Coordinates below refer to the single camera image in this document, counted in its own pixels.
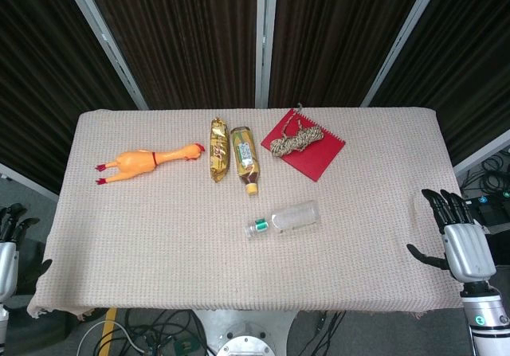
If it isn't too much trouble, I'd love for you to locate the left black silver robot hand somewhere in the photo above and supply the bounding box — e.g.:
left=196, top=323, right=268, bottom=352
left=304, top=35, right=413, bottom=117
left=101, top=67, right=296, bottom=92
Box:
left=0, top=203, right=53, bottom=303

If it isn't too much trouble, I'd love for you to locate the brown tea bottle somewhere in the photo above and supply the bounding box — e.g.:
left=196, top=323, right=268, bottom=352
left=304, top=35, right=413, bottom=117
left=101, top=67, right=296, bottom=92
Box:
left=229, top=126, right=261, bottom=197

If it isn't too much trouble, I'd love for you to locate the orange rubber chicken toy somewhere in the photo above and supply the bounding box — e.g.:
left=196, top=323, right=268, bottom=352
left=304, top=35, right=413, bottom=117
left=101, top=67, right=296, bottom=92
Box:
left=94, top=142, right=206, bottom=186

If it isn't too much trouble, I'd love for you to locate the dark brown partition panel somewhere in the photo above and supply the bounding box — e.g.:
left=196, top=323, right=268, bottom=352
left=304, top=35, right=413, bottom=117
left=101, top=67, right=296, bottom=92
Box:
left=268, top=0, right=432, bottom=109
left=80, top=0, right=259, bottom=111
left=0, top=0, right=139, bottom=194
left=370, top=0, right=510, bottom=166

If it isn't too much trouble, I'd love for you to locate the green circuit board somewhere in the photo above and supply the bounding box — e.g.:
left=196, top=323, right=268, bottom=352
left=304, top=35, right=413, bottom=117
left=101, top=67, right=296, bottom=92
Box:
left=172, top=337, right=201, bottom=356

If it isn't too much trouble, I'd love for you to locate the white floor cable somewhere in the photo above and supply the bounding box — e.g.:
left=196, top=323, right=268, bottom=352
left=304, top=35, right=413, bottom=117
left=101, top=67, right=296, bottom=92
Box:
left=76, top=319, right=149, bottom=356

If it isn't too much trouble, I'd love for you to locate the red spiral notebook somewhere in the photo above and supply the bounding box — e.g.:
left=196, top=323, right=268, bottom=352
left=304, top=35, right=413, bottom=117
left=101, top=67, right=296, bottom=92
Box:
left=260, top=108, right=347, bottom=183

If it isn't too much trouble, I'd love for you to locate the gold snack packet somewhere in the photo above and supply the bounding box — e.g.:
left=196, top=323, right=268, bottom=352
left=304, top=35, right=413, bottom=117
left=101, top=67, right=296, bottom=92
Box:
left=209, top=116, right=233, bottom=185

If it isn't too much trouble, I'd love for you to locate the black floor cable bundle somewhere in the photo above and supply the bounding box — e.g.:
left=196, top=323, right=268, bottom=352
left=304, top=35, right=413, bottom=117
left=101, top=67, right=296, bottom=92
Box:
left=118, top=310, right=209, bottom=356
left=313, top=311, right=348, bottom=342
left=457, top=148, right=510, bottom=198

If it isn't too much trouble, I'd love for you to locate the aluminium partition post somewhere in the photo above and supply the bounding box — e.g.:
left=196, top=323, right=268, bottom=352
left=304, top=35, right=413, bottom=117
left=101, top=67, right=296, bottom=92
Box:
left=254, top=0, right=279, bottom=110
left=359, top=0, right=447, bottom=108
left=59, top=0, right=150, bottom=111

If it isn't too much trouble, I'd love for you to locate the beige cloth-covered table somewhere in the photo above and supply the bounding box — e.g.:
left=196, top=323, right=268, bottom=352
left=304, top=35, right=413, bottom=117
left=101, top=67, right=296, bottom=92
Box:
left=26, top=107, right=492, bottom=321

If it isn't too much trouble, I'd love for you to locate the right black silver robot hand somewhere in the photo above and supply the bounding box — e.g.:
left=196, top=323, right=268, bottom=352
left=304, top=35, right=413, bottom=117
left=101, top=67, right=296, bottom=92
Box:
left=406, top=188, right=497, bottom=284

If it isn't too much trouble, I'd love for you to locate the beige rope bundle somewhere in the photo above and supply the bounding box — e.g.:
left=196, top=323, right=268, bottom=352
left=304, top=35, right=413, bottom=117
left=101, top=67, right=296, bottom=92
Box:
left=269, top=101, right=324, bottom=159

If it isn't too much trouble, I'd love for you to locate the transparent plastic bottle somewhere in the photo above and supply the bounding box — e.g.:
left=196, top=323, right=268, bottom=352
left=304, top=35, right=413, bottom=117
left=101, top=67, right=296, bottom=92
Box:
left=244, top=199, right=322, bottom=241

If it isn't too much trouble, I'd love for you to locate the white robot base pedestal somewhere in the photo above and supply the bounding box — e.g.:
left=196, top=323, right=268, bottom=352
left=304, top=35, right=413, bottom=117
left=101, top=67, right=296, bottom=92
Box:
left=194, top=310, right=304, bottom=356

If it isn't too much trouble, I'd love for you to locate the black device with teal light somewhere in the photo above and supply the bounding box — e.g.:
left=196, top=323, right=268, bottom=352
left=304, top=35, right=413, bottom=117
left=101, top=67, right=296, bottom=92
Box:
left=463, top=194, right=510, bottom=234

